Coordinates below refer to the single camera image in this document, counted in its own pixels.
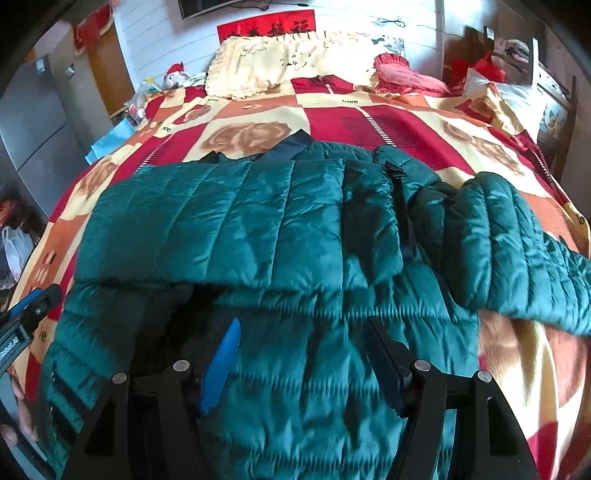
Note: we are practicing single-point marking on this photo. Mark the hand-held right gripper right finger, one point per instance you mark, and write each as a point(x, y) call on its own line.
point(392, 369)

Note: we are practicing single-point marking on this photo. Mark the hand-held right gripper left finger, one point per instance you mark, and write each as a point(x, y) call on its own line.
point(222, 360)

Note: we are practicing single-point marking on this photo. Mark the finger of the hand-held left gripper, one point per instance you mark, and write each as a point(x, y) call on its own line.
point(34, 302)

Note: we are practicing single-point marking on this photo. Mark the teal puffer jacket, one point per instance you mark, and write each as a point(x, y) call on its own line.
point(295, 258)

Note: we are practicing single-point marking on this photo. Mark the person's left hand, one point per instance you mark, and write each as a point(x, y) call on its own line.
point(18, 406)

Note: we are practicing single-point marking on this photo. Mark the white plastic bag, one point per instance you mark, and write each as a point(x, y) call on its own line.
point(16, 249)

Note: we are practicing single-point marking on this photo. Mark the light blue cloth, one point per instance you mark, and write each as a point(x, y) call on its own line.
point(111, 138)

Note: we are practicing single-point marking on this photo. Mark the brown wooden door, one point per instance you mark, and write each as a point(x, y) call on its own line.
point(108, 64)

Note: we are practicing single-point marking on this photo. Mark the red floral printed blanket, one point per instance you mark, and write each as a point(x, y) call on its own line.
point(323, 120)

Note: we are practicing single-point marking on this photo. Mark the plush toy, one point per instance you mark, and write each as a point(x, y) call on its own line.
point(174, 76)

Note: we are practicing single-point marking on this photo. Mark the red hanging decoration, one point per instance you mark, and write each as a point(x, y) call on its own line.
point(94, 21)

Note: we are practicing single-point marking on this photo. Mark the white pillow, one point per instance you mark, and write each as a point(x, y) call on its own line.
point(501, 99)

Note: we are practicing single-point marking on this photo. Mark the pink folded cloth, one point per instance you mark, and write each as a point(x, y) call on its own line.
point(406, 74)

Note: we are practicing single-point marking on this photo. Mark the cream fringed pillow cover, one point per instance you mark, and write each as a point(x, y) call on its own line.
point(286, 60)

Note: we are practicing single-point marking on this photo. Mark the red wall banner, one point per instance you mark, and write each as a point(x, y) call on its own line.
point(268, 25)

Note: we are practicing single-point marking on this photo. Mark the wall television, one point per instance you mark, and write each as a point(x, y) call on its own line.
point(221, 7)

